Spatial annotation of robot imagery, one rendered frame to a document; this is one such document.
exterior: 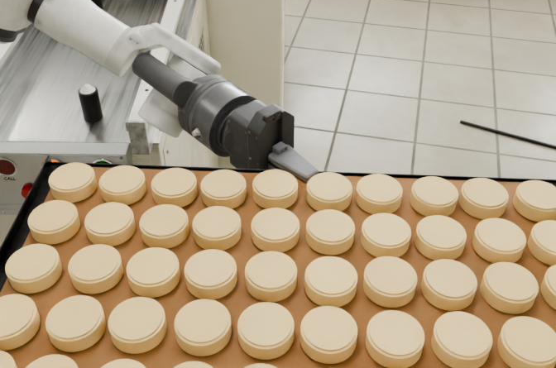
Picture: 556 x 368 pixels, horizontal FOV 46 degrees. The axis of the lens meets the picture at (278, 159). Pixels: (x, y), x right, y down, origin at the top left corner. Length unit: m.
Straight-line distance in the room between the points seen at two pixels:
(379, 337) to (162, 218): 0.25
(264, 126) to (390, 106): 1.94
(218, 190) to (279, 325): 0.19
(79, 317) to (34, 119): 0.62
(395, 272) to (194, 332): 0.20
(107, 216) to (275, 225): 0.17
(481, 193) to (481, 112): 1.98
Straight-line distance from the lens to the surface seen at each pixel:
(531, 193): 0.75
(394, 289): 0.62
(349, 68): 2.88
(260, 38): 1.74
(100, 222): 0.69
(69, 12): 0.90
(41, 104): 1.22
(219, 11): 1.71
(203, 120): 0.81
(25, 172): 1.14
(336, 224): 0.67
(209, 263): 0.63
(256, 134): 0.74
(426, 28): 3.25
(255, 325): 0.59
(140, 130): 1.02
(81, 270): 0.65
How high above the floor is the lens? 1.49
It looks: 39 degrees down
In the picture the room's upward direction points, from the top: straight up
